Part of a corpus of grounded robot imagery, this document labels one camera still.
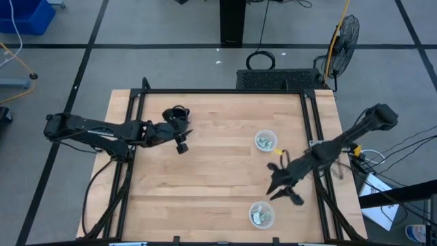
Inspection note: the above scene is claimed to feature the yellow hanging cable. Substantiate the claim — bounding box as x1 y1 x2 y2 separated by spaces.
322 0 352 85

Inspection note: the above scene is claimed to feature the yellow floor cable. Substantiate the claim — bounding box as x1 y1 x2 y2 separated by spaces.
0 41 38 105

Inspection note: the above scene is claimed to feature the black floor cable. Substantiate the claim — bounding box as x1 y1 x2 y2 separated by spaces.
377 135 437 174
389 125 437 153

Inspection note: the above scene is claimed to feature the black floor fan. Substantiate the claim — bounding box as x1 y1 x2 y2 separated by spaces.
313 14 361 92

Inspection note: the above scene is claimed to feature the white floor cable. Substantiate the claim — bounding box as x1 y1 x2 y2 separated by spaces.
0 0 24 68

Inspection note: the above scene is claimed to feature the black object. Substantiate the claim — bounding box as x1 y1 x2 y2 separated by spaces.
0 105 14 124

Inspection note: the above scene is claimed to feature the blue white cup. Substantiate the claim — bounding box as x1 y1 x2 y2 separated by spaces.
405 223 428 244

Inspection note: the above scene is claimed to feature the black beam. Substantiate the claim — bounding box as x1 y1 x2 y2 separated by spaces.
358 179 437 209

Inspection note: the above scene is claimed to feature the black column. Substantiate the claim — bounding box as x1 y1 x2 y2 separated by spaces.
219 0 247 45

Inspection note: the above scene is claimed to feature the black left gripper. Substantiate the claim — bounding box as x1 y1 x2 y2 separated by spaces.
150 119 194 154

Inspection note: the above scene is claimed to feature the blue plastic bin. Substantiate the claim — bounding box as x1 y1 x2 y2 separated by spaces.
0 0 57 36

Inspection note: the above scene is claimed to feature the coiled white cable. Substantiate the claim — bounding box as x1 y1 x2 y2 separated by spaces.
361 148 386 165

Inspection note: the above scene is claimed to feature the black hanging cable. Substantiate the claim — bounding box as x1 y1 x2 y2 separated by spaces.
245 0 277 71

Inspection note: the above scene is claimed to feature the white booklet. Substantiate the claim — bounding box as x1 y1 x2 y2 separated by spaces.
358 172 400 232

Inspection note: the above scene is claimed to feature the black computer case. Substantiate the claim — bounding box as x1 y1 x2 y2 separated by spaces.
236 68 324 91

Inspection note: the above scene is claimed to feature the clear plastic bowl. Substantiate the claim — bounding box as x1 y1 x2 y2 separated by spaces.
254 128 279 153
248 200 276 230

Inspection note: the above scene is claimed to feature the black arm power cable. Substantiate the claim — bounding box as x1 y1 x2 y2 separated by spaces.
81 159 115 236

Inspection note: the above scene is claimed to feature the black aluminium table frame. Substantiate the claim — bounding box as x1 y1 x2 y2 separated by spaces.
81 77 368 244

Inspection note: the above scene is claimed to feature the grey metal bar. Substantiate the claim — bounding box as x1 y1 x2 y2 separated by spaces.
0 79 31 90

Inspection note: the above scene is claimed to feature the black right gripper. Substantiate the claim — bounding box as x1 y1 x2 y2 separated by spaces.
266 160 310 206

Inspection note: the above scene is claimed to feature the dark blue mug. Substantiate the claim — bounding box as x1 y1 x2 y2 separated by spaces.
163 105 191 128

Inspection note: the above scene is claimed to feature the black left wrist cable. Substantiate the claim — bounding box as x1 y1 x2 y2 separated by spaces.
169 105 191 119

